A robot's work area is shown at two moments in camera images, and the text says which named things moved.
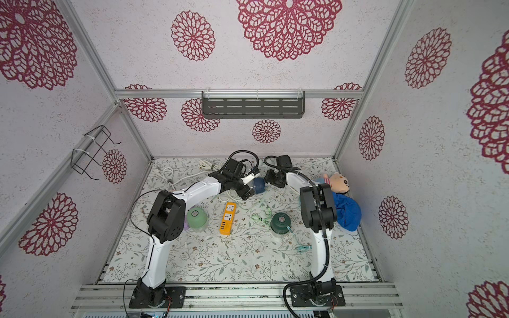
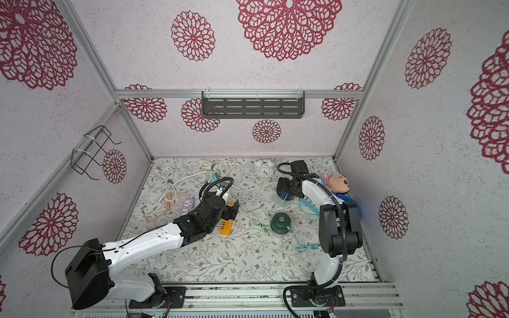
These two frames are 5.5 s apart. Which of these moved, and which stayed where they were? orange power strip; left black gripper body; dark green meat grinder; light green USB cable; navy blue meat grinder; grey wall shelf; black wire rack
Moved: light green USB cable; navy blue meat grinder; left black gripper body
Stayed: black wire rack; dark green meat grinder; grey wall shelf; orange power strip
